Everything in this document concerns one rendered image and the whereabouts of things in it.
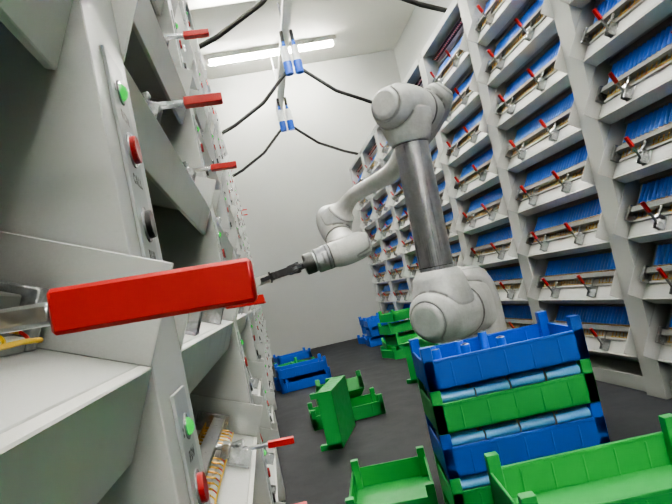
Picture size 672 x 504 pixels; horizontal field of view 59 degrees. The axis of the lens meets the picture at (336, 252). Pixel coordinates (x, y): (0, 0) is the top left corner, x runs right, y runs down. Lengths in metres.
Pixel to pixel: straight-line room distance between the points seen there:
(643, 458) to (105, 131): 0.95
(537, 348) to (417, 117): 0.82
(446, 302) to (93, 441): 1.46
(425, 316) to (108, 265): 1.39
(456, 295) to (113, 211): 1.42
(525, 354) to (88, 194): 0.95
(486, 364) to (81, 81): 0.93
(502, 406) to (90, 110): 0.96
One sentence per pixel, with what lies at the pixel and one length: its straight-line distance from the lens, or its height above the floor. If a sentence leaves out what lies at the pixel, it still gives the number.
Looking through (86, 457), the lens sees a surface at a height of 0.51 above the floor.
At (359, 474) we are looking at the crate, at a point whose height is 0.04.
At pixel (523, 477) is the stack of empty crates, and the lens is 1.03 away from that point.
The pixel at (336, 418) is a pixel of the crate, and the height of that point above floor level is 0.10.
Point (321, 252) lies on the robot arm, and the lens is 2.06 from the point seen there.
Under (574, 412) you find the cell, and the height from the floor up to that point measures 0.23.
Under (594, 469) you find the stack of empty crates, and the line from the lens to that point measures 1.06.
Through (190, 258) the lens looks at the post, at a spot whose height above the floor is 0.64.
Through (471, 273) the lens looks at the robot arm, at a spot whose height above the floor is 0.50.
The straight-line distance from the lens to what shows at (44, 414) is 0.18.
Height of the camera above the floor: 0.54
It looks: 3 degrees up
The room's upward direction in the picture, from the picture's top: 12 degrees counter-clockwise
